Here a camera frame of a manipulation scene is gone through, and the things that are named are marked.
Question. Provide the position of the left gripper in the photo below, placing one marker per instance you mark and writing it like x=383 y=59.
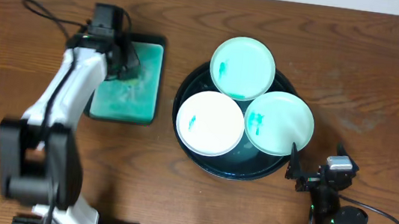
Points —
x=126 y=64

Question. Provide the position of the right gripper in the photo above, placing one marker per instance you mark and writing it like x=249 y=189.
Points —
x=293 y=171

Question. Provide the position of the green scouring sponge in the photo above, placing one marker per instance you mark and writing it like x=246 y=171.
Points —
x=131 y=79

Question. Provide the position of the mint plate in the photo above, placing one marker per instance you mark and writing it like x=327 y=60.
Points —
x=243 y=68
x=275 y=122

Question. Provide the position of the white plate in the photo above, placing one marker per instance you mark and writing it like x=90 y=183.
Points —
x=210 y=123

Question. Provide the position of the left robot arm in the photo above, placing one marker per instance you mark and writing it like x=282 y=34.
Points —
x=39 y=161

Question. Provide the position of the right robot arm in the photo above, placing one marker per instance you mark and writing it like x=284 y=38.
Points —
x=324 y=187

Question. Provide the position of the black rectangular soap tray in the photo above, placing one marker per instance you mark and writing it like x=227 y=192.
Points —
x=132 y=103

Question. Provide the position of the round black tray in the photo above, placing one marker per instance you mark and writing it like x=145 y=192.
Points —
x=242 y=163

